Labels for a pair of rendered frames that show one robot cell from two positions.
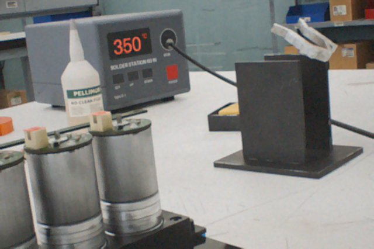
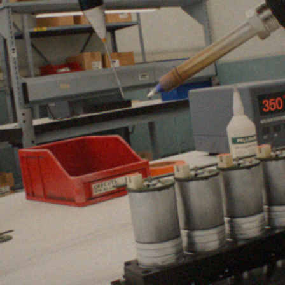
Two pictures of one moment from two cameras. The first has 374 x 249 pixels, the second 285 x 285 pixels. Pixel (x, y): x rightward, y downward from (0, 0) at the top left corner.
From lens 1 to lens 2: 0.12 m
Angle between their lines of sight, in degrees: 15
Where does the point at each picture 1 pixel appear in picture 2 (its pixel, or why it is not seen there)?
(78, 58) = (240, 114)
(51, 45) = (211, 105)
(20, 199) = (258, 186)
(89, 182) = not seen: outside the picture
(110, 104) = not seen: hidden behind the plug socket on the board
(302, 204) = not seen: outside the picture
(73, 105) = (236, 149)
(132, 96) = (276, 144)
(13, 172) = (256, 170)
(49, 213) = (271, 198)
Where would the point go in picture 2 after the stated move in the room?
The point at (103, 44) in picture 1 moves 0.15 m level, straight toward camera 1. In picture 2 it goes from (255, 103) to (267, 110)
